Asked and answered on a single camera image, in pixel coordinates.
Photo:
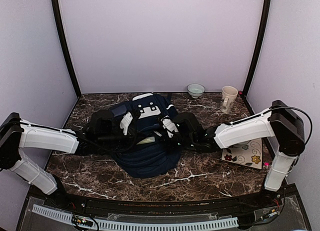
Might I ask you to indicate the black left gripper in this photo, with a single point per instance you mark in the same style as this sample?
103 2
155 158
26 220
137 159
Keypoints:
135 115

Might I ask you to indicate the navy blue student backpack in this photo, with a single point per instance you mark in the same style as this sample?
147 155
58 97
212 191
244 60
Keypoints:
151 159

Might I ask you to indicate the yellow highlighter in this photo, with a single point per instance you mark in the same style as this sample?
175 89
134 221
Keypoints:
147 140

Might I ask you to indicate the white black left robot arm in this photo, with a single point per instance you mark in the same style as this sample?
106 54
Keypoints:
17 134

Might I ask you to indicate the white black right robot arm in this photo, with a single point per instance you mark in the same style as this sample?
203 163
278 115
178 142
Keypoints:
279 121

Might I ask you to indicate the celadon bowl at back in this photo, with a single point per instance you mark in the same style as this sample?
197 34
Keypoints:
195 90

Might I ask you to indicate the cream ceramic mug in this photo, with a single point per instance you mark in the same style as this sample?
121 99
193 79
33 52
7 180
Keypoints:
229 95

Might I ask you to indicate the square floral plate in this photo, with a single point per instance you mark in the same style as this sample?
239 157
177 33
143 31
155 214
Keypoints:
248 154

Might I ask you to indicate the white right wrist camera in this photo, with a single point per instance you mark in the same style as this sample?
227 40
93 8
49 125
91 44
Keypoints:
167 123

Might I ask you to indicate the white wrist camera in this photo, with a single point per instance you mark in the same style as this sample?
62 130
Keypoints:
127 124
167 123

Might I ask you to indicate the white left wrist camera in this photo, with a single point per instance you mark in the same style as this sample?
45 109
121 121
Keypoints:
127 124

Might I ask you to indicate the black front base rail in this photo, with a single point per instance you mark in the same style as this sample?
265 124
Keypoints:
286 199

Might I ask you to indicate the grey slotted cable duct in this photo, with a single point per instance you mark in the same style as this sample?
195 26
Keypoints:
121 222

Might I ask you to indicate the black left frame post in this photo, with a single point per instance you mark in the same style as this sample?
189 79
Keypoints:
64 47

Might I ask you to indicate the black frame post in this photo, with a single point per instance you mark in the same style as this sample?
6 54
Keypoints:
258 46
64 47

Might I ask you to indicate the black right frame post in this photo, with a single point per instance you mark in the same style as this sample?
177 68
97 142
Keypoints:
258 46

